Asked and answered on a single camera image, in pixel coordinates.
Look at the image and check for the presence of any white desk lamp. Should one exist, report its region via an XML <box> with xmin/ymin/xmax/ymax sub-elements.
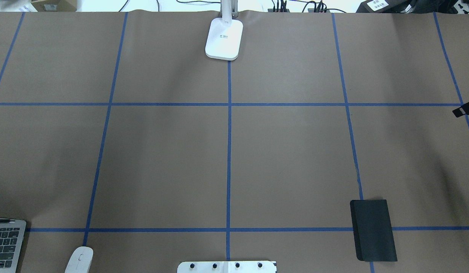
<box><xmin>205</xmin><ymin>0</ymin><xmax>244</xmax><ymax>61</ymax></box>

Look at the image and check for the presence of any black mouse pad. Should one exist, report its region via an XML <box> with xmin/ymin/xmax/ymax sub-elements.
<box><xmin>349</xmin><ymin>199</ymin><xmax>398</xmax><ymax>262</ymax></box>

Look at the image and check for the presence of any white computer mouse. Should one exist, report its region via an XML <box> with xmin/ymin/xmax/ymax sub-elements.
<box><xmin>65</xmin><ymin>246</ymin><xmax>94</xmax><ymax>273</ymax></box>

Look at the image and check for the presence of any grey laptop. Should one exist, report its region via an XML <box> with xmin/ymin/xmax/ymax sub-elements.
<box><xmin>0</xmin><ymin>218</ymin><xmax>27</xmax><ymax>273</ymax></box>

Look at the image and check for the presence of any cardboard box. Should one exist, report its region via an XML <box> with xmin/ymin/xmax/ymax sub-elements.
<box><xmin>30</xmin><ymin>0</ymin><xmax>78</xmax><ymax>12</ymax></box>

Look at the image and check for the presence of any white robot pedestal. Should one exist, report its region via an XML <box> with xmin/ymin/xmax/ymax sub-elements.
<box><xmin>177</xmin><ymin>260</ymin><xmax>277</xmax><ymax>273</ymax></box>

